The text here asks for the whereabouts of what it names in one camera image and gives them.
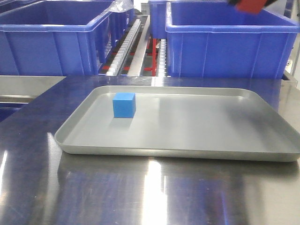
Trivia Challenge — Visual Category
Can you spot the blue plastic bin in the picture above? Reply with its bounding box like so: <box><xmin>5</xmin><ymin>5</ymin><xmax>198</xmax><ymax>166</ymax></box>
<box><xmin>0</xmin><ymin>0</ymin><xmax>115</xmax><ymax>76</ymax></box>
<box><xmin>165</xmin><ymin>1</ymin><xmax>300</xmax><ymax>79</ymax></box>
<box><xmin>113</xmin><ymin>8</ymin><xmax>135</xmax><ymax>41</ymax></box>

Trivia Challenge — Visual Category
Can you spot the blue bin lower shelf left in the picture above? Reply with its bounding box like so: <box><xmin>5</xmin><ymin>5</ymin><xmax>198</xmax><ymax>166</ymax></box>
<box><xmin>0</xmin><ymin>103</ymin><xmax>26</xmax><ymax>122</ymax></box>

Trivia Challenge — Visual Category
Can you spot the white roller conveyor rail left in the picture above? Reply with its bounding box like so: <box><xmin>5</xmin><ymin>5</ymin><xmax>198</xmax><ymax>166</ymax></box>
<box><xmin>105</xmin><ymin>19</ymin><xmax>142</xmax><ymax>76</ymax></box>

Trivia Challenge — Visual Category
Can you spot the grey metal tray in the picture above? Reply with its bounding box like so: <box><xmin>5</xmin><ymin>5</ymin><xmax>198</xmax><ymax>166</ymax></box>
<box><xmin>54</xmin><ymin>85</ymin><xmax>300</xmax><ymax>162</ymax></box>

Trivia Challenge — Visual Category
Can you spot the blue plastic bin front right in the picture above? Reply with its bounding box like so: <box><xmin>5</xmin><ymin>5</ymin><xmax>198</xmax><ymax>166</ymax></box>
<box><xmin>165</xmin><ymin>1</ymin><xmax>300</xmax><ymax>79</ymax></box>

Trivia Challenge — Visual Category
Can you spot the blue cube block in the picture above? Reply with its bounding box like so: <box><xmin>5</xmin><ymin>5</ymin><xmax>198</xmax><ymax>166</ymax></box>
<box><xmin>112</xmin><ymin>92</ymin><xmax>136</xmax><ymax>118</ymax></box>

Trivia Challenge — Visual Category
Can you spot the steel shelf front rail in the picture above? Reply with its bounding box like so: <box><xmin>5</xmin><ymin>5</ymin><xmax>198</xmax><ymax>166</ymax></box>
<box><xmin>0</xmin><ymin>75</ymin><xmax>65</xmax><ymax>104</ymax></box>

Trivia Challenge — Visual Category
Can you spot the blue plastic bin front left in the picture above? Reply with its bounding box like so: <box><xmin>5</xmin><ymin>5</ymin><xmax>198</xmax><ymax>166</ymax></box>
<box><xmin>0</xmin><ymin>0</ymin><xmax>115</xmax><ymax>76</ymax></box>

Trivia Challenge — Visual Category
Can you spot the white roller conveyor rail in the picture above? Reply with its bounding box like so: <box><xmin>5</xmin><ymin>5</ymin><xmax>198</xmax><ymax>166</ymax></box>
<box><xmin>105</xmin><ymin>19</ymin><xmax>142</xmax><ymax>76</ymax></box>
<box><xmin>157</xmin><ymin>39</ymin><xmax>167</xmax><ymax>77</ymax></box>

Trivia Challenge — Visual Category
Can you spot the blue plastic bin rear left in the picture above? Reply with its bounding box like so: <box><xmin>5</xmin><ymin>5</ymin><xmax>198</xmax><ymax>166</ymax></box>
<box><xmin>113</xmin><ymin>8</ymin><xmax>135</xmax><ymax>41</ymax></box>

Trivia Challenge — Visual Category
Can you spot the white roller conveyor rail right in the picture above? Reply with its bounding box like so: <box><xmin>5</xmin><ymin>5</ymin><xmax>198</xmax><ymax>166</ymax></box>
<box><xmin>157</xmin><ymin>39</ymin><xmax>167</xmax><ymax>77</ymax></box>

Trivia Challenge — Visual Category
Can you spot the red cube block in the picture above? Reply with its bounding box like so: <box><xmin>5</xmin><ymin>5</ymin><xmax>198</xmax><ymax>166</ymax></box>
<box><xmin>235</xmin><ymin>0</ymin><xmax>267</xmax><ymax>14</ymax></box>

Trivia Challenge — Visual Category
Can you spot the red shelf frame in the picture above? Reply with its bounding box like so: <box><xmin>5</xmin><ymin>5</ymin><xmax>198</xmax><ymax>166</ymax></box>
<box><xmin>100</xmin><ymin>36</ymin><xmax>158</xmax><ymax>77</ymax></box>

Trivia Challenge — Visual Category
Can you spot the clear plastic bag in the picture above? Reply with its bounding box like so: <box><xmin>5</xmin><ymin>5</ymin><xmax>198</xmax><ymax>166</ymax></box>
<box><xmin>108</xmin><ymin>0</ymin><xmax>134</xmax><ymax>13</ymax></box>

